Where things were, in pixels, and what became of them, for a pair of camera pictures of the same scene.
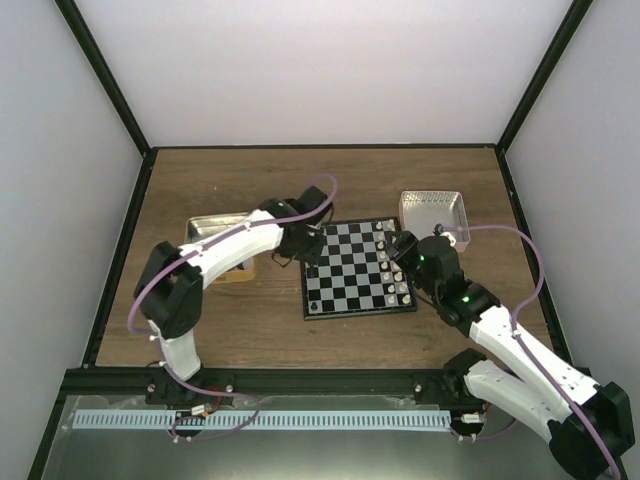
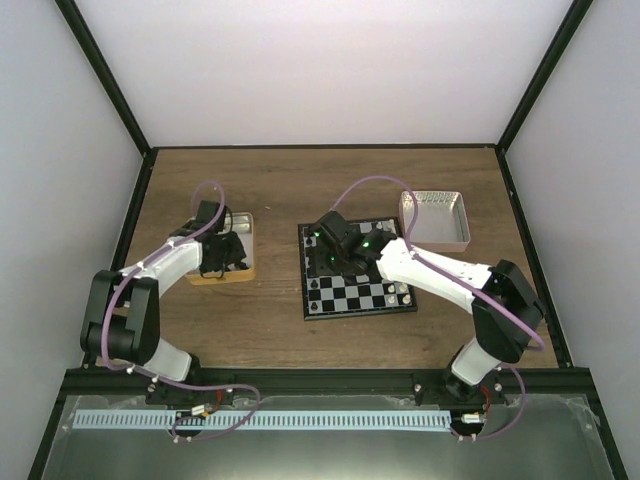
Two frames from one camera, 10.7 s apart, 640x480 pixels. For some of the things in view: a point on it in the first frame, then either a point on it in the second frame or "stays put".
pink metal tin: (420, 211) stays put
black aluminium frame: (92, 380) stays put
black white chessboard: (352, 273) stays put
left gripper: (310, 257) to (239, 255)
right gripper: (408, 243) to (347, 274)
